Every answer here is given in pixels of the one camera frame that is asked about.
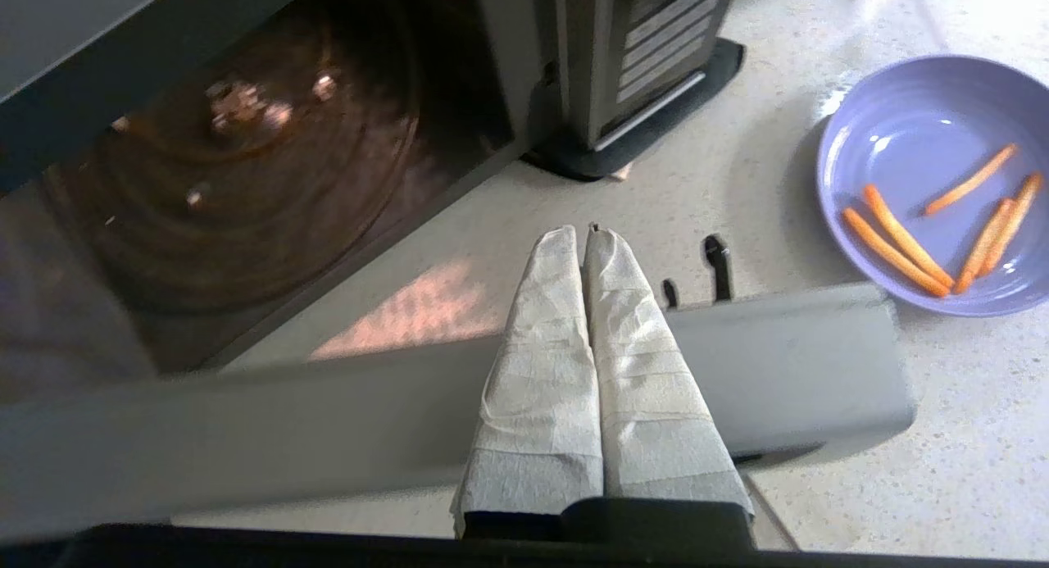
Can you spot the orange carrot stick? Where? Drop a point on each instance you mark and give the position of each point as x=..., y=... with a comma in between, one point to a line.
x=972, y=179
x=905, y=234
x=893, y=252
x=983, y=245
x=1013, y=221

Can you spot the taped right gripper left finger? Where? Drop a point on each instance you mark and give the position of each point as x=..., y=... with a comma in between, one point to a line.
x=541, y=404

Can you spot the glass microwave turntable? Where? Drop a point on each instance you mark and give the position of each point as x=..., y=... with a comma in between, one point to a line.
x=270, y=199

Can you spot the silver microwave oven body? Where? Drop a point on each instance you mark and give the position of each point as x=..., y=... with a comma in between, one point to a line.
x=508, y=76

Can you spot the purple round plate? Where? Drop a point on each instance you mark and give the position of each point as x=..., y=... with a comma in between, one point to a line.
x=926, y=117

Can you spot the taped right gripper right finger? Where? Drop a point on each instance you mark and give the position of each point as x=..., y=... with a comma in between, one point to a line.
x=647, y=404

